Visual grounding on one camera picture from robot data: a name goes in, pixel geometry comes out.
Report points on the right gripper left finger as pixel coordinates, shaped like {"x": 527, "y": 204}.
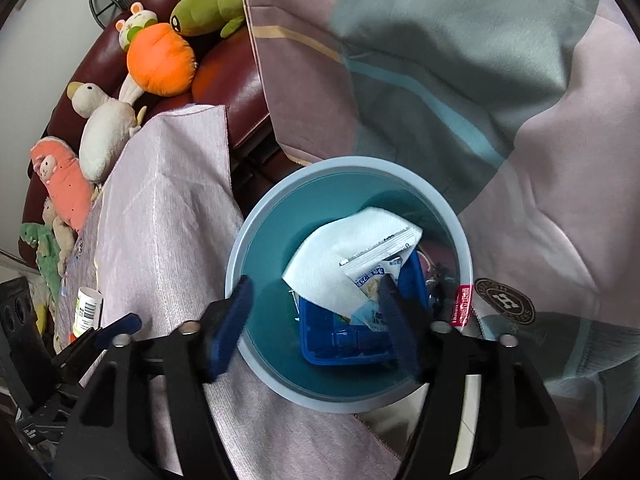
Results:
{"x": 144, "y": 412}

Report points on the white bunny plush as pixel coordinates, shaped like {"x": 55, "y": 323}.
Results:
{"x": 138, "y": 20}

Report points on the pink carrot plush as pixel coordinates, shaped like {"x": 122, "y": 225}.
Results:
{"x": 57, "y": 167}

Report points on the patchwork pink grey blanket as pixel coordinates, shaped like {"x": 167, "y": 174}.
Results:
{"x": 524, "y": 115}

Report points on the white duck plush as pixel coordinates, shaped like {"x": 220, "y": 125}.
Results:
{"x": 110, "y": 124}

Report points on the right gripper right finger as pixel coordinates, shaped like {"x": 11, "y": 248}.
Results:
{"x": 519, "y": 433}

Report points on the blue white snack packet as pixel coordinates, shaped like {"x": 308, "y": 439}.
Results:
{"x": 366, "y": 272}

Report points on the white green pill bottle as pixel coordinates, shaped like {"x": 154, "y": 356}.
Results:
{"x": 88, "y": 309}

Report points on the green crocodile plush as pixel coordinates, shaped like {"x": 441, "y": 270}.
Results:
{"x": 41, "y": 238}

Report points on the orange round plush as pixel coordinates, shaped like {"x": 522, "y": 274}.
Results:
{"x": 160, "y": 61}

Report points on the green dinosaur plush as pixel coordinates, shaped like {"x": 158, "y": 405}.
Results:
{"x": 191, "y": 18}

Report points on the beige small plush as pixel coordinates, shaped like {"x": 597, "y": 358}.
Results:
{"x": 64, "y": 235}

